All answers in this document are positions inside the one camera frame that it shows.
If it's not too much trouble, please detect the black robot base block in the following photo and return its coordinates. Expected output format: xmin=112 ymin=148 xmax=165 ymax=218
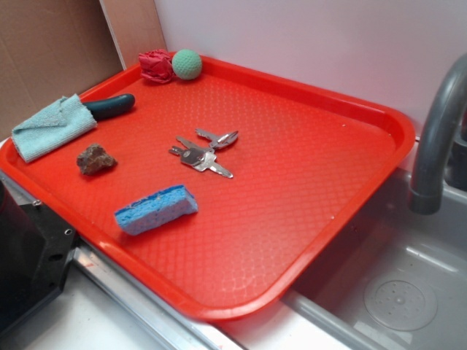
xmin=1 ymin=184 xmax=77 ymax=337

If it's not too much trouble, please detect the light blue folded cloth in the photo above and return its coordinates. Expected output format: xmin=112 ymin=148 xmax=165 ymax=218
xmin=12 ymin=94 xmax=97 ymax=163

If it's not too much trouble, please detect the red plastic tray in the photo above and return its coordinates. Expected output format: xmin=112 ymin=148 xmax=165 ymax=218
xmin=1 ymin=58 xmax=415 ymax=321

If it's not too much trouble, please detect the silver key bunch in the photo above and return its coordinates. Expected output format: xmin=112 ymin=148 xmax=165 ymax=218
xmin=169 ymin=128 xmax=239 ymax=179

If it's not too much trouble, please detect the blue sponge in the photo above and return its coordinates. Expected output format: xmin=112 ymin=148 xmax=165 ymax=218
xmin=115 ymin=184 xmax=198 ymax=236

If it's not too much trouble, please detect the green dimpled ball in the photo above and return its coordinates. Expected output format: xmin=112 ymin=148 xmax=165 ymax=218
xmin=172 ymin=49 xmax=202 ymax=80

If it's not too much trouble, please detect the crumpled red paper ball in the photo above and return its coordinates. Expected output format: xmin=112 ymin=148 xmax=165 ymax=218
xmin=138 ymin=49 xmax=174 ymax=84

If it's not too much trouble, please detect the brown rock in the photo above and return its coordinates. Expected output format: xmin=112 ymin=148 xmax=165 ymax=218
xmin=76 ymin=144 xmax=117 ymax=176

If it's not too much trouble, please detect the grey toy faucet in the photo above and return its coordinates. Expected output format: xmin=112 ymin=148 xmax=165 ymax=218
xmin=408 ymin=55 xmax=466 ymax=215

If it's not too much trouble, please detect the grey plastic sink basin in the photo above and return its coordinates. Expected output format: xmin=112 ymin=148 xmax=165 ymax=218
xmin=220 ymin=155 xmax=466 ymax=349

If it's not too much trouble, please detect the brown cardboard panel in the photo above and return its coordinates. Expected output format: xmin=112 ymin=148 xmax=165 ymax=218
xmin=1 ymin=1 xmax=166 ymax=139

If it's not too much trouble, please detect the dark teal tool handle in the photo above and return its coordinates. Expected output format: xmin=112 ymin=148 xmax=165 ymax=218
xmin=82 ymin=93 xmax=136 ymax=121

